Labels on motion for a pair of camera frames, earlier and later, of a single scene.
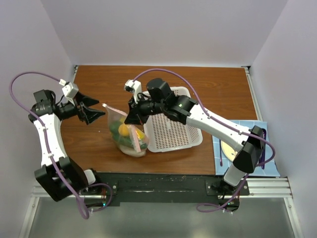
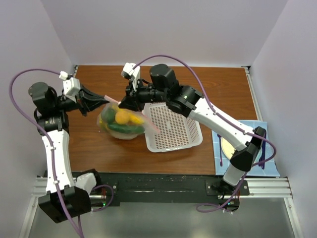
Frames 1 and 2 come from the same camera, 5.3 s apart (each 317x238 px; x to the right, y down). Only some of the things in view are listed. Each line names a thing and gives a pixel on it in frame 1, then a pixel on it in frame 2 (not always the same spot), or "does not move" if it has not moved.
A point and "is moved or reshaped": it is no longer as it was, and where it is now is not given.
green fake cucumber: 122,140 -> 125,129
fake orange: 124,130 -> 122,117
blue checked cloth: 268,165 does not move
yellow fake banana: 140,134 is moved or reshaped
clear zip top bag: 132,140 is moved or reshaped
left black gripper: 88,115 -> 83,105
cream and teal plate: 229,151 does not move
